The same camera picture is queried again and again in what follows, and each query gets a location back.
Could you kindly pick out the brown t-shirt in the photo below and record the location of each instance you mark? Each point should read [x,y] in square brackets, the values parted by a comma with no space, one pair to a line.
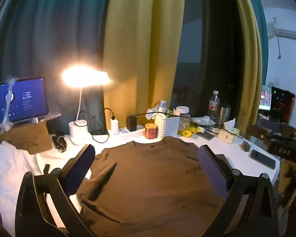
[150,177]

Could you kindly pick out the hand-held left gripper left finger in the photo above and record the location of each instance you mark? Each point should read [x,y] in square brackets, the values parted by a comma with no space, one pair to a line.
[80,167]

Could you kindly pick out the clear plastic sheet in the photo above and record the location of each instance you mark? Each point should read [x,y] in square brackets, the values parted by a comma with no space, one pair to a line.
[51,116]

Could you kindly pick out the yellow snack bag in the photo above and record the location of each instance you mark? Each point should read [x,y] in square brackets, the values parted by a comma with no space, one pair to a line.
[188,130]

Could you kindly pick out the white power strip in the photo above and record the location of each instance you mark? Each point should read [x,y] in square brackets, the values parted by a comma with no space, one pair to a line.
[128,132]

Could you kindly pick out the yellow-green tissue pack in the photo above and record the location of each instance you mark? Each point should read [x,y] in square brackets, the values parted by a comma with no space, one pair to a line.
[233,127]

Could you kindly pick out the orange candle jar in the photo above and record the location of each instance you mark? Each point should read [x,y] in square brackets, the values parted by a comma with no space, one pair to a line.
[151,131]

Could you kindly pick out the white embossed table cover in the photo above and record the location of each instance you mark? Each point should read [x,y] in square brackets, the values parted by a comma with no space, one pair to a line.
[236,150]

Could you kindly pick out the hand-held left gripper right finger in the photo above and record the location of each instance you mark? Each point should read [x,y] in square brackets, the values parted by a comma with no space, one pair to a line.
[213,170]

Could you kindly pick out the black charger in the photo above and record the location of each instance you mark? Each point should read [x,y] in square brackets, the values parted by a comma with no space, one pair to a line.
[131,123]

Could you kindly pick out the computer monitor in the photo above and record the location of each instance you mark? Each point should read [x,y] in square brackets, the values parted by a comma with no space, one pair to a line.
[266,97]

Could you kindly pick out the clear jar with white lid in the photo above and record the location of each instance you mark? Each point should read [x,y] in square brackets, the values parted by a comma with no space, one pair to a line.
[182,112]

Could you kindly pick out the steel tumbler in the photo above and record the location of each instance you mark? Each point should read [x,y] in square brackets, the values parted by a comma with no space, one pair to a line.
[224,114]

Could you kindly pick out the tablet with blue screen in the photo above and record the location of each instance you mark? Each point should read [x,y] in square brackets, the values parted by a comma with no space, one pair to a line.
[24,98]

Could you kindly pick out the black smartphone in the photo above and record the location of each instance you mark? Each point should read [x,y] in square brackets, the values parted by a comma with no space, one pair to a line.
[262,158]

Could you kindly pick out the clear water bottle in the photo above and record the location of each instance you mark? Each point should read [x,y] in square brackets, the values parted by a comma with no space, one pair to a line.
[213,106]

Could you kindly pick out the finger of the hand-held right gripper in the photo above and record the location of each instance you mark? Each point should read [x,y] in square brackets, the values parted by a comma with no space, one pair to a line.
[260,135]

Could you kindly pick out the crumpled white tissue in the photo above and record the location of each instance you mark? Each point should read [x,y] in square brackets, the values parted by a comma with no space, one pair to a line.
[154,109]

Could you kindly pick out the person's right hand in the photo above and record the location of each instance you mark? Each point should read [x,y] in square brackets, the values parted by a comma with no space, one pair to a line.
[289,180]

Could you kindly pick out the black computer tower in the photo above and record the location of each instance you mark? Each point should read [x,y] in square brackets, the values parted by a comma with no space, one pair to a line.
[283,106]

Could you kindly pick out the white perforated basket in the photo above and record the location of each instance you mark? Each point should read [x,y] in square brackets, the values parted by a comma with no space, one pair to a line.
[166,126]

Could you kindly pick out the white charger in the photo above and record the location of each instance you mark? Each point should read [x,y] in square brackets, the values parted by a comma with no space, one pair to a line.
[114,124]

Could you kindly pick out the teal curtain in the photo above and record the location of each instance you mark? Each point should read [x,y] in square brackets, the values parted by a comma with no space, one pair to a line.
[51,42]
[259,17]

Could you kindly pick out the printed cardboard box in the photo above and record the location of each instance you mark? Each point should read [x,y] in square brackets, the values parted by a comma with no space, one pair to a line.
[27,138]

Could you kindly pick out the white desk lamp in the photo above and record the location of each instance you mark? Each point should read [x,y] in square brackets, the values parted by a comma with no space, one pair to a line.
[78,130]

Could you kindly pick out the white air conditioner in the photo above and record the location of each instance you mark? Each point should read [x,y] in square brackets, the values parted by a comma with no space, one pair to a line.
[289,33]

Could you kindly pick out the clear plastic wrap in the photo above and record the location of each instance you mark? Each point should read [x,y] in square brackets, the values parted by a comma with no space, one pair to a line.
[7,96]

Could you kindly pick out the green stone figurine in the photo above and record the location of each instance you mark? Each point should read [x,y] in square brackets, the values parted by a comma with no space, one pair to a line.
[246,146]

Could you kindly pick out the yellow curtain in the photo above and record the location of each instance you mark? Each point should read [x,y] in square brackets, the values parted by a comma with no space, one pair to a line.
[143,54]
[246,54]

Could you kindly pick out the blue and white bottle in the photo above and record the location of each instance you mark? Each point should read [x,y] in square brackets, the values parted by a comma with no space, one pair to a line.
[163,106]

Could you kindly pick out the white tablet stand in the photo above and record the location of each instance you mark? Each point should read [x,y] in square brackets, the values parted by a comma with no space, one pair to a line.
[35,120]

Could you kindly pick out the white smooth cloth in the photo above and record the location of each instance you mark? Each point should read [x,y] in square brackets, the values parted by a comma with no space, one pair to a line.
[9,170]

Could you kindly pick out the white wet wipes pack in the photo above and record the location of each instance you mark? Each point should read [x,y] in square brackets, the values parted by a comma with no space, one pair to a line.
[202,120]

